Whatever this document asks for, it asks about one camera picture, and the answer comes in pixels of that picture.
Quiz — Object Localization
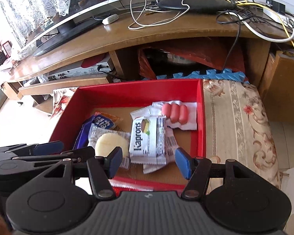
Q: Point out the blue wafer biscuit pack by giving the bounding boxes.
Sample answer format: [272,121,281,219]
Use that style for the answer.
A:
[73,115,95,150]

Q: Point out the round rice cracker pack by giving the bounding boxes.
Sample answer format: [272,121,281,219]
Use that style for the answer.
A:
[88,125,131,170]

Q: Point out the silver snack pouch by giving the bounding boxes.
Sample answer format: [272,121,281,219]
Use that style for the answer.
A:
[129,105,178,174]

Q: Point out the blue orange spicy snack bag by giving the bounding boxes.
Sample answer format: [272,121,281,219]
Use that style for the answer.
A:
[91,111,123,129]

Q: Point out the white Kaprons wafer pack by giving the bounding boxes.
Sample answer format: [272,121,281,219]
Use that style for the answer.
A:
[129,116,167,165]

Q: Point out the pink sausage pack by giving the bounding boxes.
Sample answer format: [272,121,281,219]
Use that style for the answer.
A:
[151,100,198,130]

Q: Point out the red cardboard box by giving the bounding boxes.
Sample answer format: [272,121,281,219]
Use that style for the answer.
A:
[50,79,205,192]

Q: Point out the silver media player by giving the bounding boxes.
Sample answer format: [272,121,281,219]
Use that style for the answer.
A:
[26,55,116,84]

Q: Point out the blue foam mat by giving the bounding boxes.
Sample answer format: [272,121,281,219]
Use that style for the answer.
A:
[157,69,249,83]

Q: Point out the brown cardboard box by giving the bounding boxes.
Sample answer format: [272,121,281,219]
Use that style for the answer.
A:
[258,51,294,124]

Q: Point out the wooden TV stand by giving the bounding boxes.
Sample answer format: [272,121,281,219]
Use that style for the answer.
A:
[1,7,294,116]

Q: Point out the black monitor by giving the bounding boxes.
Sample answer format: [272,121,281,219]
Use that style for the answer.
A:
[29,0,121,57]

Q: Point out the black wifi router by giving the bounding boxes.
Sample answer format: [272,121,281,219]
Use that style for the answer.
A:
[155,0,236,13]

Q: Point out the white power strip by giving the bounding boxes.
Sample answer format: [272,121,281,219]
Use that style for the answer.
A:
[263,8,294,27]

